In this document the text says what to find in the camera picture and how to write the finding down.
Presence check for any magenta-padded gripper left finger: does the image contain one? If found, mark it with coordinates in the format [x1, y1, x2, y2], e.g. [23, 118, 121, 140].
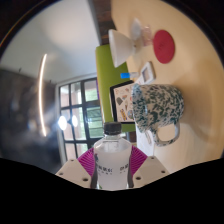
[54, 147, 99, 190]

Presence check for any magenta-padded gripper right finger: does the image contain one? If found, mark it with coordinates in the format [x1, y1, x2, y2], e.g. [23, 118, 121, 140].
[126, 145, 171, 189]

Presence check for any clear plastic water bottle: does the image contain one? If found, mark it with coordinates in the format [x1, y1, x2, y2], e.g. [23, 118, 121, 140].
[92, 121, 133, 192]

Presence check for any group of pendant lamps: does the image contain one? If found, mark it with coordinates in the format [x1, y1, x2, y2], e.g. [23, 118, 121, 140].
[57, 114, 79, 132]

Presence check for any green speckled white mug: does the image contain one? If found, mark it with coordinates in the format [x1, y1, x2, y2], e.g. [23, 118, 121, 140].
[130, 83, 185, 148]

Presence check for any large black-framed window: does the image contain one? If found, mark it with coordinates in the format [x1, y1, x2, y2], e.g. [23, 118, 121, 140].
[54, 77, 104, 161]

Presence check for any green upholstered bench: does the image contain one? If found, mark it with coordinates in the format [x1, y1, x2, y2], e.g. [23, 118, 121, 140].
[95, 43, 137, 134]

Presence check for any curved linear ceiling light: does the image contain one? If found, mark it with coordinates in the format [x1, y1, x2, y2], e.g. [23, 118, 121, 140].
[37, 53, 49, 138]

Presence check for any small blue-capped bottle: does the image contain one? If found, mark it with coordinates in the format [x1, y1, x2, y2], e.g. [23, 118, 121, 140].
[120, 71, 139, 80]

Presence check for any small white flat device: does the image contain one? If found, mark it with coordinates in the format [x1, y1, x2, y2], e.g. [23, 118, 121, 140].
[139, 61, 157, 85]

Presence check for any white ceramic bowl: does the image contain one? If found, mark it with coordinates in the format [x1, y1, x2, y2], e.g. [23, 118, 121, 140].
[107, 28, 138, 69]

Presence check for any flat round red coaster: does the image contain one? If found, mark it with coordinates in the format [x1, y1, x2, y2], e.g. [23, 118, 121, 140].
[152, 29, 176, 65]

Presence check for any crumpled clear plastic wrapper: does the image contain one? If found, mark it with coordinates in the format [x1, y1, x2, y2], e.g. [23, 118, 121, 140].
[129, 18, 154, 48]

